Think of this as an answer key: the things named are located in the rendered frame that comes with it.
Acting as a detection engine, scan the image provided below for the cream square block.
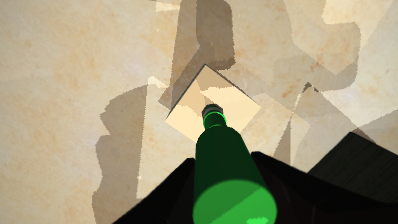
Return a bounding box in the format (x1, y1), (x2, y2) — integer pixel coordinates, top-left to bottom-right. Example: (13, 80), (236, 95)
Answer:
(165, 63), (261, 143)

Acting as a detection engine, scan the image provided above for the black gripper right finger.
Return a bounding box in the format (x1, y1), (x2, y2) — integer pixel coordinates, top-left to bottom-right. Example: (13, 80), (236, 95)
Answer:
(251, 151), (398, 224)

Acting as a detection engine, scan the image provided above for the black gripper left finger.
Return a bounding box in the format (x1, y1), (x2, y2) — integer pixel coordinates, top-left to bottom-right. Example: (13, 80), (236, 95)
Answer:
(112, 158), (195, 224)

